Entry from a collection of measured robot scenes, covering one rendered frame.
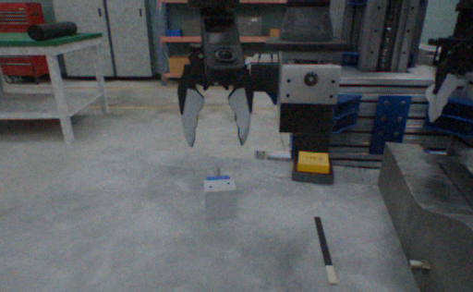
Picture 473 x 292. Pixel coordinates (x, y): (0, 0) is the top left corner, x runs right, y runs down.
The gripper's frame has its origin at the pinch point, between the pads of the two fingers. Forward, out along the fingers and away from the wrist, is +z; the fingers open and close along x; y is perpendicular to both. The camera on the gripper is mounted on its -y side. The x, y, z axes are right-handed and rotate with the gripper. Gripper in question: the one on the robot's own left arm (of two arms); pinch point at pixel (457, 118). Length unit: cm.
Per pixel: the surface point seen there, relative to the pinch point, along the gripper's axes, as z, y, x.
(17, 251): 14, -28, 69
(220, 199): 9.9, -17.6, 41.6
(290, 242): 13.7, -22.1, 30.5
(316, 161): 9.7, -1.3, 24.8
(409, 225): 9.1, -22.2, 14.7
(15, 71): 73, 423, 446
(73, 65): 65, 459, 367
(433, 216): 3.9, -27.9, 15.3
